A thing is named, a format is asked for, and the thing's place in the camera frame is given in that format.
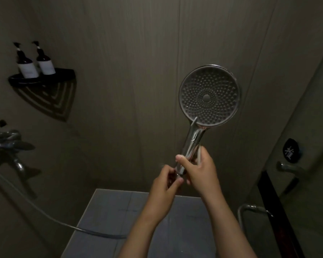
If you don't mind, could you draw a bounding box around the person's right hand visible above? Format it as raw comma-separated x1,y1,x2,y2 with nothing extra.
175,145,223,202

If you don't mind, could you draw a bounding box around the chrome shower mixer faucet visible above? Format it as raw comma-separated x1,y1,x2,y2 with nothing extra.
0,123,36,172

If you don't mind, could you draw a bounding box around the person's left forearm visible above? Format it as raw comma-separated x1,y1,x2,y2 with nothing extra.
118,212,167,258

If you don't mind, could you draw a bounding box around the chrome door handle bar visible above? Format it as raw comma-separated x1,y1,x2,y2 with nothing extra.
237,204,272,231

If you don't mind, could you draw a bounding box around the silver flexible shower hose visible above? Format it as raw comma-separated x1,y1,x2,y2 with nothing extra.
0,163,183,239

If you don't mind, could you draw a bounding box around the person's right forearm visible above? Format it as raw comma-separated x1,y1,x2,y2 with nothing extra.
204,193,259,258

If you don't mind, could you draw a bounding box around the person's left hand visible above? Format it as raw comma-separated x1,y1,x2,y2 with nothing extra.
148,165,184,221

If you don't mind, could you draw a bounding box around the black round sticker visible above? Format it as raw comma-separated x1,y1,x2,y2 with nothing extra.
282,138,303,162

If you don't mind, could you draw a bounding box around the dark pump bottle white label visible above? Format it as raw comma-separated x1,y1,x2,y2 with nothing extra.
32,41,56,76
13,42,39,79

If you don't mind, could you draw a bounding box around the round chrome shower head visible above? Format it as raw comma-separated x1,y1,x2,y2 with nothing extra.
175,64,242,176

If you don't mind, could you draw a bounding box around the black printed door strip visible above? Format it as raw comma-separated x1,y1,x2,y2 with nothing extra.
257,170,306,258

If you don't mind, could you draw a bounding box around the black corner shelf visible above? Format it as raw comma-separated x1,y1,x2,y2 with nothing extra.
8,68,76,86

